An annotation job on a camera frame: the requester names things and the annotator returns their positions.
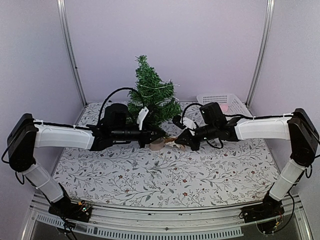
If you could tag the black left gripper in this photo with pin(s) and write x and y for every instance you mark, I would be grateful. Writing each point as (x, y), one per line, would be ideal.
(147, 138)

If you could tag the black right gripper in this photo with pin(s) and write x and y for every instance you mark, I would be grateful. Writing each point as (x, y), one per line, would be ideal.
(189, 140)

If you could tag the orange brown ornament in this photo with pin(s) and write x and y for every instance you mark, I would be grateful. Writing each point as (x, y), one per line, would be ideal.
(169, 139)

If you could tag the small green christmas tree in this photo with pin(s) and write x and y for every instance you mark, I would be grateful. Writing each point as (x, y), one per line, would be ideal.
(154, 93)

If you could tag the pink pompom ornament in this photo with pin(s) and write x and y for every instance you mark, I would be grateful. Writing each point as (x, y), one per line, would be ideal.
(224, 107)

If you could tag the white plastic basket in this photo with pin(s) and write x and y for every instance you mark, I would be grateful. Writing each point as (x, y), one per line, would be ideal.
(227, 100)

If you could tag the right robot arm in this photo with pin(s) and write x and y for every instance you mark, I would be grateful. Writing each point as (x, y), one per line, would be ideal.
(295, 127)

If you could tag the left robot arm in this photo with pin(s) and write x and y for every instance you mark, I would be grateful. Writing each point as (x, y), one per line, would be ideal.
(115, 125)

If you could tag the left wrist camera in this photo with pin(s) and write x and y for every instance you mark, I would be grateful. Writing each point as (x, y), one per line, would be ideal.
(151, 117)

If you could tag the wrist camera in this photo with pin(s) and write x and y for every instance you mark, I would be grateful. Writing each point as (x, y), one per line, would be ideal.
(151, 117)
(177, 121)

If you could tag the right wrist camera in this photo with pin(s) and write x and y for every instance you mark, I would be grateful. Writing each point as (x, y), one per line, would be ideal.
(177, 121)

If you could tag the front aluminium rail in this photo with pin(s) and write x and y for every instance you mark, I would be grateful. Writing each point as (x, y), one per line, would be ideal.
(115, 222)

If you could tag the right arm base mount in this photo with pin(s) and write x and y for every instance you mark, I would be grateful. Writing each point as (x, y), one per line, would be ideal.
(267, 216)

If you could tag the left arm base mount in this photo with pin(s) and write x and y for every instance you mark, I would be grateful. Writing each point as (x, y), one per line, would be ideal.
(73, 211)

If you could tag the left aluminium frame post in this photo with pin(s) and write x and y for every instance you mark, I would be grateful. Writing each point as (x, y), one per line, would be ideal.
(61, 6)

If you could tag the aluminium frame post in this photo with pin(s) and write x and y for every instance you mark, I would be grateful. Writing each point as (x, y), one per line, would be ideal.
(270, 6)
(61, 6)

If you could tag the right aluminium frame post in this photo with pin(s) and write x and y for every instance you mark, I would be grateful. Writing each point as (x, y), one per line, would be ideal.
(270, 6)

